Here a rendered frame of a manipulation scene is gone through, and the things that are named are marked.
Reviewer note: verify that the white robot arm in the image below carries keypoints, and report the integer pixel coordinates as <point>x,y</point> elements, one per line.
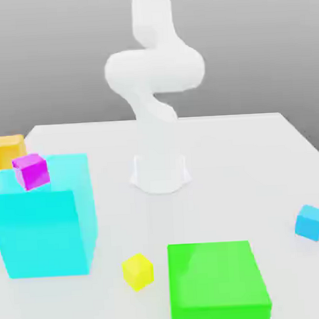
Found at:
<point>154,70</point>

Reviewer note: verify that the small yellow cube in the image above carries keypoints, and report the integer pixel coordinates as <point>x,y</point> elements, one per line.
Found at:
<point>137,272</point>

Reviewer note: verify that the small magenta cube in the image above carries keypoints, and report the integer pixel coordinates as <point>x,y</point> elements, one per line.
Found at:
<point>32,172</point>

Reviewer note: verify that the small orange cube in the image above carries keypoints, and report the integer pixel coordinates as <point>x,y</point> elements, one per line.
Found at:
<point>6,150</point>

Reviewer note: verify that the small blue cube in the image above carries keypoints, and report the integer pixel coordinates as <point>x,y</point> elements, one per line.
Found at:
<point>310,222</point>

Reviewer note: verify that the large green box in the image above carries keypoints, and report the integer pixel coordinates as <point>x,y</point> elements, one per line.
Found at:
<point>216,280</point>

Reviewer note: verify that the large cyan box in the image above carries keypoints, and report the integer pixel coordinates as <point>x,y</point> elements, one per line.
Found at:
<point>39,229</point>

